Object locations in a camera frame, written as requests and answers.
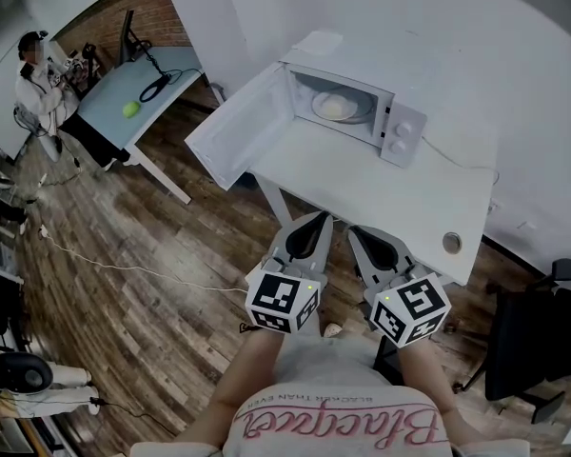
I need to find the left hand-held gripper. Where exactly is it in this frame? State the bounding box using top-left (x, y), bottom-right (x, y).
top-left (245, 211), bottom-right (335, 336)

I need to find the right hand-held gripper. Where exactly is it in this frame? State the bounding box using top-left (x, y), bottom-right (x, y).
top-left (347, 225), bottom-right (453, 350)

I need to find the white microwave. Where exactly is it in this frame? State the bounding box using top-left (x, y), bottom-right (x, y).
top-left (184, 29), bottom-right (429, 190)

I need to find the white round plate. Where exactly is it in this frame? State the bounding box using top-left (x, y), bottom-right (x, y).
top-left (311, 90), bottom-right (363, 123)

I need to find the person's left forearm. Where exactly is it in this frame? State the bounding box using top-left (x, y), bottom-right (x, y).
top-left (175, 326), bottom-right (286, 447)

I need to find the person's right forearm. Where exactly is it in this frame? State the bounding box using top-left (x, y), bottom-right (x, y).
top-left (398, 338), bottom-right (486, 447)

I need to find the white table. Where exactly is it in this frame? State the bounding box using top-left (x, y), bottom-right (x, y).
top-left (249, 126), bottom-right (499, 288)

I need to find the black waist pouch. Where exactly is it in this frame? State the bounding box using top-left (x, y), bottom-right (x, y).
top-left (373, 335), bottom-right (405, 385)

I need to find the person's white printed shirt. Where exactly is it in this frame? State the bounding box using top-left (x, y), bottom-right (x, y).
top-left (130, 302), bottom-right (532, 457)

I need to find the black office chair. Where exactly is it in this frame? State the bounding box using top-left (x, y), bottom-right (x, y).
top-left (451, 257), bottom-right (571, 445)

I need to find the white paper sheet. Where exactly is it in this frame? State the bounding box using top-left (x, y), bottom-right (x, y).
top-left (292, 29), bottom-right (344, 56)

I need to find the light blue table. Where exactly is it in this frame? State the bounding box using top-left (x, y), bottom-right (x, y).
top-left (75, 44), bottom-right (206, 205)

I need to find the small black monitor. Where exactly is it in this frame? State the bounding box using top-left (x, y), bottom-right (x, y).
top-left (118, 10), bottom-right (137, 66)

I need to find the long white floor cable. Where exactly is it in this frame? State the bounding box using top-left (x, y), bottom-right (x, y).
top-left (40, 226), bottom-right (251, 294)

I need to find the black ring-base stand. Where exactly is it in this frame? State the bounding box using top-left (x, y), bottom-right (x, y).
top-left (130, 29), bottom-right (204, 104)

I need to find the thin black floor cable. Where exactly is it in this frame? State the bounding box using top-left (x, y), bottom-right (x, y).
top-left (89, 396), bottom-right (180, 436)

